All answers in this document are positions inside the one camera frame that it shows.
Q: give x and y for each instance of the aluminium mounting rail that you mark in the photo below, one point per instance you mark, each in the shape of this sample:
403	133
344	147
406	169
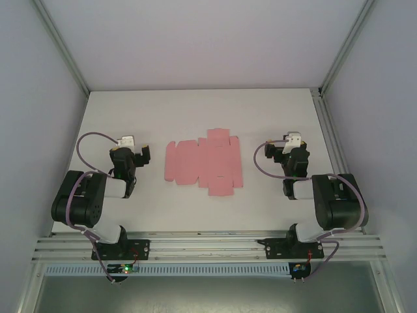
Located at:
202	244

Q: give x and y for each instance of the aluminium frame post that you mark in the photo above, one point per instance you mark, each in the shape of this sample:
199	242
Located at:
63	49
344	49

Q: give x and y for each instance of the aluminium frame leg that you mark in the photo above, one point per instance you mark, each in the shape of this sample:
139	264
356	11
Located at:
386	287
29	287

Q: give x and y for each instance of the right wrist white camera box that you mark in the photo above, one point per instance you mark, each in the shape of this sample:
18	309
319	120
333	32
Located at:
291	141

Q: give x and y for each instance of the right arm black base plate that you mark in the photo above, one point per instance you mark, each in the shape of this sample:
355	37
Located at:
275	249

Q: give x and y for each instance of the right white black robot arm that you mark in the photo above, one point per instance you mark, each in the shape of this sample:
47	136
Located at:
339	202

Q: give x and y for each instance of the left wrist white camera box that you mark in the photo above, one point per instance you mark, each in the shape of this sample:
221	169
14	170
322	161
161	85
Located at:
126	141

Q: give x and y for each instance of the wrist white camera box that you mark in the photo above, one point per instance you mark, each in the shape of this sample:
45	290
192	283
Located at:
291	141
126	141

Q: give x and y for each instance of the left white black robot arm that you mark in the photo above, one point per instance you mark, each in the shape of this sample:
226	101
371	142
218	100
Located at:
78	202

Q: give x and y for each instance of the pink paper box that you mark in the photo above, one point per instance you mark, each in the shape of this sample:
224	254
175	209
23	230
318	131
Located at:
195	163

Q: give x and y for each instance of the aluminium table side rail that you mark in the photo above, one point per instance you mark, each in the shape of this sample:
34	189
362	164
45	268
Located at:
337	156

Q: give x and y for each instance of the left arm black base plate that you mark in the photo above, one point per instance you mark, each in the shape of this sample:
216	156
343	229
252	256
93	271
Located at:
140	247

